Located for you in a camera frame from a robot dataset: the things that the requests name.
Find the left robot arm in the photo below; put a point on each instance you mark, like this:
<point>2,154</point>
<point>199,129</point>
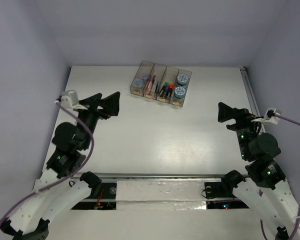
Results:
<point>30,217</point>

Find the blue capped pen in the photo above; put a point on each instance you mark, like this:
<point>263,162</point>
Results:
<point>153,83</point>

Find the right aluminium rail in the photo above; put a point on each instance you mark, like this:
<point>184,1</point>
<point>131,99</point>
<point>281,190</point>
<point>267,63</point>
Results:
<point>256,146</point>

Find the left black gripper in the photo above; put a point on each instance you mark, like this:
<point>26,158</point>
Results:
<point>95,105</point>

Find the pink gel pen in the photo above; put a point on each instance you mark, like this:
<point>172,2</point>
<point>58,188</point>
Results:
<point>149,83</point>

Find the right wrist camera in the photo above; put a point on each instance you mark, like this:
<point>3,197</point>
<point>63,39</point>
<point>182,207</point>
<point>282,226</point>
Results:
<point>271,117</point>

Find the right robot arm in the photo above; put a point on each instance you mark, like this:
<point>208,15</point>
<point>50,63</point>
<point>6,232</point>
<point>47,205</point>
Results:
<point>275,204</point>

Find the paperclip jar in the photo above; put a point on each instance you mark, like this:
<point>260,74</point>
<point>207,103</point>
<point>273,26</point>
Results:
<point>144,76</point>
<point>138,83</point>

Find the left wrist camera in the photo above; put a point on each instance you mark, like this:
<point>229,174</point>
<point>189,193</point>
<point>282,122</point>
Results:
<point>69,100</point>

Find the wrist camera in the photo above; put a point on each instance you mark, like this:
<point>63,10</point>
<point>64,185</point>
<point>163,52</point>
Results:
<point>271,117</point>
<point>69,100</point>

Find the clear drawer bin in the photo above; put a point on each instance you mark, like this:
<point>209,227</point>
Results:
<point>180,102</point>
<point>169,76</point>
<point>145,66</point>
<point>158,70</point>

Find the purple highlighter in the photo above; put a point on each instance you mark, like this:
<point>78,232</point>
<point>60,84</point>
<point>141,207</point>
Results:
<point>166,91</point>

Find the foil covered front board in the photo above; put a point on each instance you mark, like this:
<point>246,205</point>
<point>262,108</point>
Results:
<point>160,195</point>

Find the orange highlighter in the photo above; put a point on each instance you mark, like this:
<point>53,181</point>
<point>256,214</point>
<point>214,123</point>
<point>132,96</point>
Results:
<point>170,90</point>

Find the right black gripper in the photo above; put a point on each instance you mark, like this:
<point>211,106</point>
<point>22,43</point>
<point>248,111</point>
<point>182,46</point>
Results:
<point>242,116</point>

